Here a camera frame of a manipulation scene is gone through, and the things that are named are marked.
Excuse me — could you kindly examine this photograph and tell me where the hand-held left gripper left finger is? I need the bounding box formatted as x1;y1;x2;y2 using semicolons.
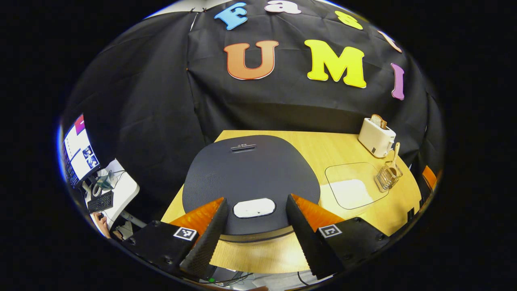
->
121;197;229;279

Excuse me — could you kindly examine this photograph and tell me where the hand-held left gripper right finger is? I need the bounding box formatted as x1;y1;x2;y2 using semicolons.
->
286;194;390;280

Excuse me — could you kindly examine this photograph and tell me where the wooden spoon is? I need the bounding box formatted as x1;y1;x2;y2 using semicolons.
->
386;142;401;178

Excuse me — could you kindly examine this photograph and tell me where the wire metal chopstick holder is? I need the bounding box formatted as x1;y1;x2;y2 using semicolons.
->
374;162;403;192

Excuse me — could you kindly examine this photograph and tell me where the white rice cooker button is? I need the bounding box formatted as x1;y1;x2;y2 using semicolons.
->
233;198;276;219

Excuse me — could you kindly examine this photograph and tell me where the white rice heap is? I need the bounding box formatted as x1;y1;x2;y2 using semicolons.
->
329;179;374;209

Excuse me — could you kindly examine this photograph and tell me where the black steel rice cooker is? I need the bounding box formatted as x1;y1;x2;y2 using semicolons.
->
182;135;322;243

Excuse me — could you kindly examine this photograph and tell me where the clear plastic rice container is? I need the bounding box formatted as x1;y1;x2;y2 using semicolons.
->
325;162;390;210

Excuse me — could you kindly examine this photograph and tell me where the white toaster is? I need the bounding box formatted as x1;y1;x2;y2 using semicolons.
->
358;117;396;158

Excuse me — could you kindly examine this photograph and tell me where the white side table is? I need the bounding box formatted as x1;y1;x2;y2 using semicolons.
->
83;158;147;231

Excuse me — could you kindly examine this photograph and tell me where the black keyboard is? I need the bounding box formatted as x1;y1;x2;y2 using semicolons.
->
87;191;114;214

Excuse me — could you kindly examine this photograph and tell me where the green clear plastic item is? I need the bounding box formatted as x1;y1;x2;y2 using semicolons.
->
97;170;116;190

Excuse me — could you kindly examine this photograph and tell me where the black backdrop cloth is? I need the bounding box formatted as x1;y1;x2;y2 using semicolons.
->
61;0;445;211

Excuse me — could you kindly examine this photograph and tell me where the computer monitor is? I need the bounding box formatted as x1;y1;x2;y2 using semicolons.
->
63;114;101;188

